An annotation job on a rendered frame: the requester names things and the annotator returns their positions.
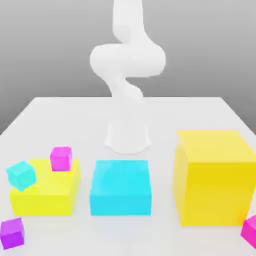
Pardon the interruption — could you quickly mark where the small magenta cube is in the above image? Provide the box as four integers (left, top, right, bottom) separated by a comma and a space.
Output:
49, 146, 73, 172

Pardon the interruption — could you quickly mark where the small turquoise cube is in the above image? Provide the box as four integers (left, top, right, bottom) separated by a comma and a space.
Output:
5, 160, 38, 193

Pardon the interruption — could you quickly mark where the small purple cube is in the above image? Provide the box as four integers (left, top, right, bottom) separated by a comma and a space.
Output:
0, 217, 25, 251

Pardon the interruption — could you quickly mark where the small hot pink cube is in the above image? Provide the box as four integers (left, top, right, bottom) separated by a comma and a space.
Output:
240, 214, 256, 249

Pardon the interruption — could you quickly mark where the large cyan box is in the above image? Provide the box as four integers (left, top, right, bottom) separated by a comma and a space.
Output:
89, 159, 152, 217

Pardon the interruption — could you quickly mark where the large lime yellow box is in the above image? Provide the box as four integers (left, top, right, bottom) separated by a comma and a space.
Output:
9, 158, 82, 216

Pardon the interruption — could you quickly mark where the large golden yellow box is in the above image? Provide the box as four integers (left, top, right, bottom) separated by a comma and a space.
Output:
172, 129, 256, 227

